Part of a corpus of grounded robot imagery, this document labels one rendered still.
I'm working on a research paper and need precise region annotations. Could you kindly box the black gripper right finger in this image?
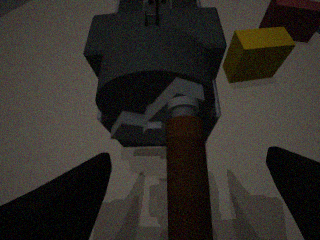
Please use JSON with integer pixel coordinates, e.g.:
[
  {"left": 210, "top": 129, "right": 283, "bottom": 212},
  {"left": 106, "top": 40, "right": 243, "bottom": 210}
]
[{"left": 267, "top": 147, "right": 320, "bottom": 240}]

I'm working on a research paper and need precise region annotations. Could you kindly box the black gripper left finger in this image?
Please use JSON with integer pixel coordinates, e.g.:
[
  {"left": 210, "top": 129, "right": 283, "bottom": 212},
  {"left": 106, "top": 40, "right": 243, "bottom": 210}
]
[{"left": 0, "top": 152, "right": 112, "bottom": 240}]

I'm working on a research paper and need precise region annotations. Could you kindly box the olive yellow block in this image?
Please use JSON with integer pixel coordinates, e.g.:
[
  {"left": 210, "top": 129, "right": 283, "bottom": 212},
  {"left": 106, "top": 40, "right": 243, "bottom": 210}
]
[{"left": 223, "top": 27, "right": 296, "bottom": 83}]

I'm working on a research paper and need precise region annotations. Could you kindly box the dark red block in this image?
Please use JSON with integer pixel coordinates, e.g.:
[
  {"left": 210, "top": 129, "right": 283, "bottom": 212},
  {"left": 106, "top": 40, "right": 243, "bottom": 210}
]
[{"left": 259, "top": 0, "right": 320, "bottom": 43}]

